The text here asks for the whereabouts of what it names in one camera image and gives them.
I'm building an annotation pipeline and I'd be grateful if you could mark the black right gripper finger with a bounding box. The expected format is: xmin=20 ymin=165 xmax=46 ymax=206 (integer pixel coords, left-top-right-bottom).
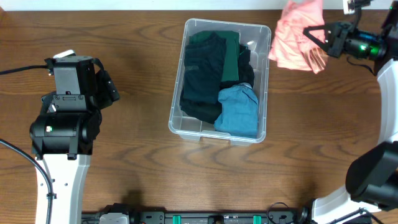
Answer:
xmin=303 ymin=24 xmax=330 ymax=33
xmin=303 ymin=29 xmax=329 ymax=52

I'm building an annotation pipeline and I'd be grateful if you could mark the pink printed shirt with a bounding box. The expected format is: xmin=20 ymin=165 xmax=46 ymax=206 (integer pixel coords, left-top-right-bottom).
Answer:
xmin=269 ymin=0 xmax=328 ymax=74

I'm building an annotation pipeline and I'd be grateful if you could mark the dark green camisole top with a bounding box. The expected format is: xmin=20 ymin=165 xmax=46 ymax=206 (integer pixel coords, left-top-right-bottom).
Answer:
xmin=189 ymin=30 xmax=240 ymax=82

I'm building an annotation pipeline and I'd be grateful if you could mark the blue cloth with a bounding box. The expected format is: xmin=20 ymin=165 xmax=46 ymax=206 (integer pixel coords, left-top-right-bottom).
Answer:
xmin=214 ymin=83 xmax=259 ymax=138

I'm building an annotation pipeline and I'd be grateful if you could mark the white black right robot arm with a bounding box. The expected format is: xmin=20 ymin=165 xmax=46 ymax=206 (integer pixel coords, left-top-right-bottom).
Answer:
xmin=294 ymin=0 xmax=397 ymax=223

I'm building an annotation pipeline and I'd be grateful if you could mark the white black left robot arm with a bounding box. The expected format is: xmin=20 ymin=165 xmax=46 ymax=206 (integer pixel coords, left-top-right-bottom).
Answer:
xmin=30 ymin=54 xmax=119 ymax=223

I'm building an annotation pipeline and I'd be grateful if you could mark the small black garment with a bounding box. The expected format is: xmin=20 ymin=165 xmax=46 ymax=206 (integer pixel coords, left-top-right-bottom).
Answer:
xmin=183 ymin=32 xmax=226 ymax=104

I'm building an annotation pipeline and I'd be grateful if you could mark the large black garment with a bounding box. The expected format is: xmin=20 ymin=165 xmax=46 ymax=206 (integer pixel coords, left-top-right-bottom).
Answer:
xmin=180 ymin=45 xmax=255 ymax=124

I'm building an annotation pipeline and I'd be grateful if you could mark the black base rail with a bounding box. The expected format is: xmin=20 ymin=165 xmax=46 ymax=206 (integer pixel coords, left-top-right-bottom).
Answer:
xmin=80 ymin=203 xmax=304 ymax=224

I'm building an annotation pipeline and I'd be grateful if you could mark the clear plastic storage bin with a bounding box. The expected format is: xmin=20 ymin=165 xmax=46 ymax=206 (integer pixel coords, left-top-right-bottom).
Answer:
xmin=169 ymin=18 xmax=272 ymax=146

